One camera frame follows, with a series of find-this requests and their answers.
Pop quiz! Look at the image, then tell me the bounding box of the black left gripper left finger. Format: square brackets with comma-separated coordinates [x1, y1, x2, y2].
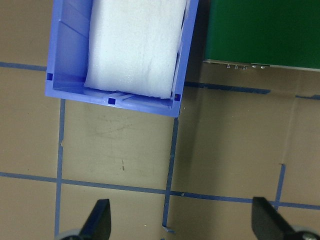
[79, 199, 111, 240]

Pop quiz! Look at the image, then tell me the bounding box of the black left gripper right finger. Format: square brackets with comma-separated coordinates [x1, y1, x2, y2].
[251, 196, 296, 240]

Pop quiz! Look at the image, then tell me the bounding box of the blue bin left side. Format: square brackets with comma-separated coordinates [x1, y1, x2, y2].
[44, 0, 200, 118]

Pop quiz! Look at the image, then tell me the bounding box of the white foam bin liner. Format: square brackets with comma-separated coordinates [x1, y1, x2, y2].
[84, 0, 187, 99]

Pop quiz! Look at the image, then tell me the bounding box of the green conveyor belt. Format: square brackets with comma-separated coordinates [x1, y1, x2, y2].
[204, 0, 320, 71]

